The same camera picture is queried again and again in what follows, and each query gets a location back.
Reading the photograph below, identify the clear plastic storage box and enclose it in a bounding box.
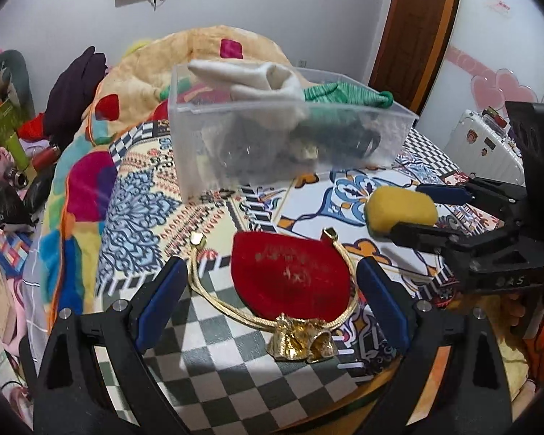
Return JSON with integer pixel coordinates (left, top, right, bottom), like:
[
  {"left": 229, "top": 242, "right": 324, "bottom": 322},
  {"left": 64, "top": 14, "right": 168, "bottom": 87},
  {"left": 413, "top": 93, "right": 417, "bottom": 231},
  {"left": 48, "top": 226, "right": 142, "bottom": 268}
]
[{"left": 169, "top": 64, "right": 420, "bottom": 201}]

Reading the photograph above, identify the pink heart wall decoration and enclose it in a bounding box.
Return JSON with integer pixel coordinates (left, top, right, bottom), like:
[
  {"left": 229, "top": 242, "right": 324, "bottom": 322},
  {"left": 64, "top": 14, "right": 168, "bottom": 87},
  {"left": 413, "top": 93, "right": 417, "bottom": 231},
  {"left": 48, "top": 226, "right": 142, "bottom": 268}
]
[{"left": 449, "top": 45, "right": 539, "bottom": 110}]

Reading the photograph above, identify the green striped cloth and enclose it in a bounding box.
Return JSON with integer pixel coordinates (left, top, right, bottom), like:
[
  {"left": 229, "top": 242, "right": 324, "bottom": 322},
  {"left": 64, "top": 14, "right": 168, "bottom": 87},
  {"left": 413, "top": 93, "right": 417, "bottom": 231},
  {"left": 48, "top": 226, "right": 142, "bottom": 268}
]
[{"left": 160, "top": 78, "right": 395, "bottom": 133}]

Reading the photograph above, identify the dark purple garment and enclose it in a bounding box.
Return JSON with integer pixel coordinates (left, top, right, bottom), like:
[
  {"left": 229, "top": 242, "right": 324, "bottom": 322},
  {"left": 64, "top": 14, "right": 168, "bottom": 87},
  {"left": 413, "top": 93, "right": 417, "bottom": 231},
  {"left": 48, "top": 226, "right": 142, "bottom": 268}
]
[{"left": 42, "top": 46, "right": 109, "bottom": 151}]

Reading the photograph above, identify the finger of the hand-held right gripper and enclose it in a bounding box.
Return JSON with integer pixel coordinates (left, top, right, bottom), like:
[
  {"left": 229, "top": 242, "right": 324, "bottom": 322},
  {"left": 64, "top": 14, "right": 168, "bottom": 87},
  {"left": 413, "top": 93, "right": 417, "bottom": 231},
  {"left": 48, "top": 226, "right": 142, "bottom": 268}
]
[
  {"left": 389, "top": 221, "right": 486, "bottom": 257},
  {"left": 416, "top": 177, "right": 527, "bottom": 219}
]

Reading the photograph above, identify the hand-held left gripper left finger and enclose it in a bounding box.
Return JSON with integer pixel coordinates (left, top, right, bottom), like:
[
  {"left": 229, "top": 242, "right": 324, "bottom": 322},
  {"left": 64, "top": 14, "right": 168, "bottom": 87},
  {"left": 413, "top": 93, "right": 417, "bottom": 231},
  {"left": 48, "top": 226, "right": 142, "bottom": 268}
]
[{"left": 33, "top": 256, "right": 189, "bottom": 435}]

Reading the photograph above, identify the green box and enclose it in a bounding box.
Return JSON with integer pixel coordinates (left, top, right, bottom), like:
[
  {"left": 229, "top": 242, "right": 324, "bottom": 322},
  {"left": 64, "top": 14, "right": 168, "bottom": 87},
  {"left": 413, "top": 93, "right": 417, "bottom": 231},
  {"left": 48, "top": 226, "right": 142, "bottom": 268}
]
[{"left": 0, "top": 99, "right": 30, "bottom": 170}]

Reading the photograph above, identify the white suitcase with stickers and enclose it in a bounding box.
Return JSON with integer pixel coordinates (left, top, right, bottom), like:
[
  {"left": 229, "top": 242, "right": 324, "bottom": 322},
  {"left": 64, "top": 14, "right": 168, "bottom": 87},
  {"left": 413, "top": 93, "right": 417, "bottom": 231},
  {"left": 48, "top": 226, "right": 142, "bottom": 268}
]
[{"left": 448, "top": 108, "right": 527, "bottom": 187}]

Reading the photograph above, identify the person's right hand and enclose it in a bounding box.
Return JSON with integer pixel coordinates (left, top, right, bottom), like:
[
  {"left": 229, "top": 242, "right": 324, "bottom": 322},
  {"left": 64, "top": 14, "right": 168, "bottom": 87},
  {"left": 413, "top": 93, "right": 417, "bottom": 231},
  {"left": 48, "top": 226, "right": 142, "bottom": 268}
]
[{"left": 502, "top": 291, "right": 542, "bottom": 338}]

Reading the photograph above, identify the red pouch with gold drawstring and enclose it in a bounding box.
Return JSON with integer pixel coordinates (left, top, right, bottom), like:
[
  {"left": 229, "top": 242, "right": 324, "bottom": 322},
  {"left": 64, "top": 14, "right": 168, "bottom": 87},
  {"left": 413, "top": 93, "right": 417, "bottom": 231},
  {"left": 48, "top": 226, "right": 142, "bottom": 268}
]
[{"left": 188, "top": 227, "right": 361, "bottom": 365}]

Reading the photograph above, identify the colourful patchwork blanket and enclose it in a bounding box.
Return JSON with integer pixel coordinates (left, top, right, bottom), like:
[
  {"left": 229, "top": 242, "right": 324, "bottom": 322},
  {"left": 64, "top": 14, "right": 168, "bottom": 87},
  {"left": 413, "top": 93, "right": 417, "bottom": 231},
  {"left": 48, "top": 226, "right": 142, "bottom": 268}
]
[{"left": 38, "top": 25, "right": 295, "bottom": 322}]

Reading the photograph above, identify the brown wooden door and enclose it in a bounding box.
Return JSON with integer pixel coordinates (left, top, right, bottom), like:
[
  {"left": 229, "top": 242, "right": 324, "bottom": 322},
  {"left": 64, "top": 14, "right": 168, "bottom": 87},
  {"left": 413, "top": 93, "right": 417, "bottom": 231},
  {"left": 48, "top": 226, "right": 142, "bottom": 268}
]
[{"left": 368, "top": 0, "right": 466, "bottom": 115}]

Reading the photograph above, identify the white sock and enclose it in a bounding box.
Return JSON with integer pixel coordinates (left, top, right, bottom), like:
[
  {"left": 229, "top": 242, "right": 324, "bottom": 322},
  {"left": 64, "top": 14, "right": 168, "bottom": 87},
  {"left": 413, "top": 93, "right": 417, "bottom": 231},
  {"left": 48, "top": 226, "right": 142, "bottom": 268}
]
[{"left": 187, "top": 59, "right": 310, "bottom": 131}]

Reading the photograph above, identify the patterned bed sheet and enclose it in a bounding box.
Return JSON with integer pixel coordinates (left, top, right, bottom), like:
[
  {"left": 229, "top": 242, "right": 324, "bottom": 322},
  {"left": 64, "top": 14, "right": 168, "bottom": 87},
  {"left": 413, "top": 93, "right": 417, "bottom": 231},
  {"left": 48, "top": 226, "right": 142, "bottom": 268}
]
[{"left": 93, "top": 118, "right": 508, "bottom": 433}]

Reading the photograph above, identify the red lighter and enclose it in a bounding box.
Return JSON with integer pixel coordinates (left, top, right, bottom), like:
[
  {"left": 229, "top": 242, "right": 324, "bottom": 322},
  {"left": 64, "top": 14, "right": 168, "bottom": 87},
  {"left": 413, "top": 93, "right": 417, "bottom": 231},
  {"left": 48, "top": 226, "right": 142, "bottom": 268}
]
[{"left": 31, "top": 144, "right": 62, "bottom": 169}]

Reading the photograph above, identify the dark cloth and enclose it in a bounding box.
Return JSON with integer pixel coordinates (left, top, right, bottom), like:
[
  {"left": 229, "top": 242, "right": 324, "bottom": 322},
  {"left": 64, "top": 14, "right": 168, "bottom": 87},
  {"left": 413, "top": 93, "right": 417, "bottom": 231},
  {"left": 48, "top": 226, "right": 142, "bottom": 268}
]
[{"left": 222, "top": 113, "right": 384, "bottom": 168}]

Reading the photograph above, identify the grey-green plush toy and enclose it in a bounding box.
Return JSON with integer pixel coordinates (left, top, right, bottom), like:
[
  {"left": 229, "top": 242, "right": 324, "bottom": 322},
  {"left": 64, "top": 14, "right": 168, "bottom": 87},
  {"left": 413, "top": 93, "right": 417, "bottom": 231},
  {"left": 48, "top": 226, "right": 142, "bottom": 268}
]
[{"left": 0, "top": 49, "right": 36, "bottom": 119}]

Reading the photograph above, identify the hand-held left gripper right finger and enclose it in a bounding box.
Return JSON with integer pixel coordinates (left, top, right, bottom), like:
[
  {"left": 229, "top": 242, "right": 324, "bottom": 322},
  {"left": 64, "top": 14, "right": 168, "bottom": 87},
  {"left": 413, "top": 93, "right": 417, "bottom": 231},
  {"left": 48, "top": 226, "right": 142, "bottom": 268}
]
[{"left": 355, "top": 256, "right": 514, "bottom": 435}]

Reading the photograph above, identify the yellow sponge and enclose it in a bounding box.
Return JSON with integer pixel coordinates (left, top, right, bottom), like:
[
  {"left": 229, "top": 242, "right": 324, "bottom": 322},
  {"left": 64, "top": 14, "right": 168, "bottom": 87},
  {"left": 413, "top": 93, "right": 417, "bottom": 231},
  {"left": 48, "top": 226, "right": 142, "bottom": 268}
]
[{"left": 364, "top": 186, "right": 438, "bottom": 237}]

